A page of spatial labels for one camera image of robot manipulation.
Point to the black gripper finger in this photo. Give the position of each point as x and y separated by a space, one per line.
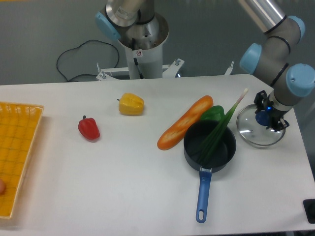
277 125
259 101

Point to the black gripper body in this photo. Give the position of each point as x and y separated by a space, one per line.
269 112

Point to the glass pot lid blue knob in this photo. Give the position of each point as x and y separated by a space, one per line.
253 132

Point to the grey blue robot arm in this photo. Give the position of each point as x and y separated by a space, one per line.
290 83

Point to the green bell pepper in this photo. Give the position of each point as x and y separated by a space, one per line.
214 113

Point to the green onion stalk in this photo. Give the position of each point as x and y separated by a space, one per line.
209 145

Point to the black device at table edge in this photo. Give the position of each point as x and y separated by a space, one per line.
309 206

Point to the orange baguette bread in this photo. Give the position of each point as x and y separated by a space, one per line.
175 133

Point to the yellow bell pepper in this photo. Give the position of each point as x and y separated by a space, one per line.
131 105

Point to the red bell pepper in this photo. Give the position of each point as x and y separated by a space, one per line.
88 128

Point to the yellow woven basket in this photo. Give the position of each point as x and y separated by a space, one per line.
18 127

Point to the black pot blue handle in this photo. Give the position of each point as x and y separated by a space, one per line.
225 151

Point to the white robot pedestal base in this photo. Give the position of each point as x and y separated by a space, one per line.
143 44

